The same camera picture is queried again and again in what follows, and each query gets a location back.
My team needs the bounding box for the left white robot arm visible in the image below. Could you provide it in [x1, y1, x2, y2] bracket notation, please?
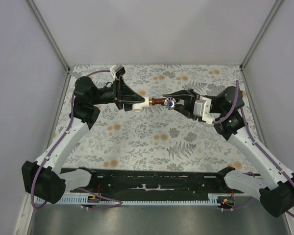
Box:
[22, 76, 149, 209]

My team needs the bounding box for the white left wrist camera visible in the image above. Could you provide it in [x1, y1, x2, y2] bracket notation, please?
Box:
[110, 64, 125, 79]

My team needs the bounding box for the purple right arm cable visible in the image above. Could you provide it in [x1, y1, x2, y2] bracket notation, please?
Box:
[214, 80, 294, 220]

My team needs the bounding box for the aluminium frame post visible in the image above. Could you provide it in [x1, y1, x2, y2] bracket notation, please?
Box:
[25, 0, 71, 73]
[240, 0, 285, 71]

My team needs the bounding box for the white pipe elbow fitting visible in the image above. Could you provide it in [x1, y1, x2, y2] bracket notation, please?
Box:
[132, 97, 149, 113]

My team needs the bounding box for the floral patterned table mat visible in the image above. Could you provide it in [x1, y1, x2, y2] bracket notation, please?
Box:
[64, 65, 255, 172]

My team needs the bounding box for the white slotted cable duct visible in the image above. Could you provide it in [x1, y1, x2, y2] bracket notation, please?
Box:
[36, 194, 221, 205]

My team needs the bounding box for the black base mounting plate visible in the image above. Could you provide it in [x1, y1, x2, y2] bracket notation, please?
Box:
[61, 167, 245, 203]

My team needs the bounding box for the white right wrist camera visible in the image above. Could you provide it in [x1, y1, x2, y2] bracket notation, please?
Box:
[193, 96, 215, 125]

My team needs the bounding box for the left aluminium frame post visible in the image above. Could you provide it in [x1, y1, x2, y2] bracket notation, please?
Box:
[25, 0, 71, 73]

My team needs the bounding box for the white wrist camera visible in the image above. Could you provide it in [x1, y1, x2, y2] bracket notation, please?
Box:
[193, 96, 215, 125]
[110, 64, 125, 79]

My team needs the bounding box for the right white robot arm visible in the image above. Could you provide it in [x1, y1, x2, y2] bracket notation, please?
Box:
[164, 83, 294, 217]

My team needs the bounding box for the right aluminium frame post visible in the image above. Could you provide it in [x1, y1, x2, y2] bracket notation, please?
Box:
[240, 0, 285, 71]

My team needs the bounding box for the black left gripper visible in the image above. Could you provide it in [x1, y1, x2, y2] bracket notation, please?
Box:
[91, 76, 147, 112]

